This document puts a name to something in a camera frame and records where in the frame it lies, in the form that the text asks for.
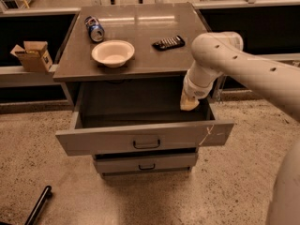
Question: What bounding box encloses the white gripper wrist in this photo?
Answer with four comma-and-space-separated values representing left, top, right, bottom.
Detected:
180, 75, 216, 111

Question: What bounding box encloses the grey top drawer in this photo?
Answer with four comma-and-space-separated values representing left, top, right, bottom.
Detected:
56, 76, 233, 156

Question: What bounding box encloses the grey drawer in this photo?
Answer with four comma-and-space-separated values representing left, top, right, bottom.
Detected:
56, 76, 233, 156
94, 153, 198, 174

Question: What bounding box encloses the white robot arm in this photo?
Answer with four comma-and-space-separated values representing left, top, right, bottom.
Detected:
180, 32, 300, 225

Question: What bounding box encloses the grey drawer cabinet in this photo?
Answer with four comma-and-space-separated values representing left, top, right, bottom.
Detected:
52, 2, 230, 180

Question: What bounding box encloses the grey bottom drawer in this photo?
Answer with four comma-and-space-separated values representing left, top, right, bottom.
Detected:
94, 153, 198, 174

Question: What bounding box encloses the black remote control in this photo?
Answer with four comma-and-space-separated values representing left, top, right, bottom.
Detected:
152, 36, 186, 51

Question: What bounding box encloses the white paper bowl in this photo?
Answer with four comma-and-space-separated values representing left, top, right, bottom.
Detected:
91, 40, 135, 68

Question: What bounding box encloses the blue soda can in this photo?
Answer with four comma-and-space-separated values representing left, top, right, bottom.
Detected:
84, 16, 105, 42

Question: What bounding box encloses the small cardboard box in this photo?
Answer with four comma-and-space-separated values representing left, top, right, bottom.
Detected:
10, 41, 53, 72

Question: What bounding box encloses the black bar handle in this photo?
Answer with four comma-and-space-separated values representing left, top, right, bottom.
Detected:
24, 186, 53, 225

